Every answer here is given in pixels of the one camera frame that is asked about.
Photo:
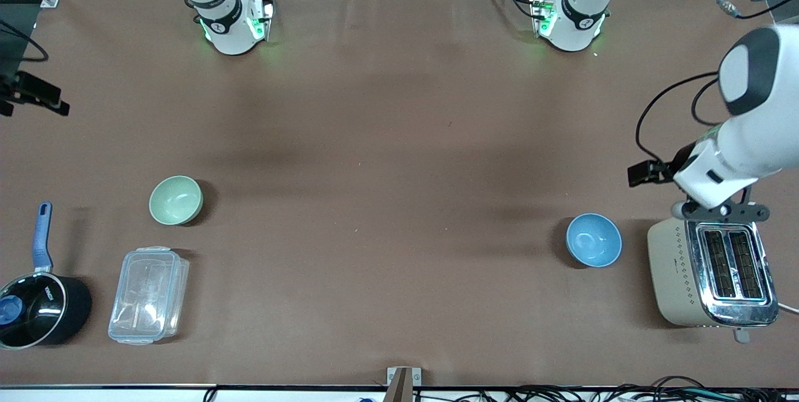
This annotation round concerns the clear plastic food container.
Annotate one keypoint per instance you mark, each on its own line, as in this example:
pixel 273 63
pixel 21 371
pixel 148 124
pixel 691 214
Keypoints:
pixel 148 296

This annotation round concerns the beige and chrome toaster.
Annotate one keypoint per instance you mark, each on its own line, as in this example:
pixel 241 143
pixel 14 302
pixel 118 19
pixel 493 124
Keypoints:
pixel 711 274

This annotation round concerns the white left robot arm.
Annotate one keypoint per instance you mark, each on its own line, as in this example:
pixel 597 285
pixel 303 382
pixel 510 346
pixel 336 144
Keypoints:
pixel 758 133

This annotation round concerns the blue bowl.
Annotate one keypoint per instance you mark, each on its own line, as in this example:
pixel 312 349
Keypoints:
pixel 593 240

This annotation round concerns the green bowl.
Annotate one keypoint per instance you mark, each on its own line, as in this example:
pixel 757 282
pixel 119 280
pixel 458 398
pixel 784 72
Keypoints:
pixel 176 200

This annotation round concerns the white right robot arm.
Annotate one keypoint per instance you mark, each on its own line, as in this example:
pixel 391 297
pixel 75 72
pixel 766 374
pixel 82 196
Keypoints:
pixel 228 30

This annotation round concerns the glass lid with blue knob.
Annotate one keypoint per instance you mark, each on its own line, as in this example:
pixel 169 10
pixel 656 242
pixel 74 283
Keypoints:
pixel 34 311

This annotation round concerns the metal bracket with post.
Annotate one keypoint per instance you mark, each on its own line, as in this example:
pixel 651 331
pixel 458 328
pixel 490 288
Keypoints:
pixel 404 382

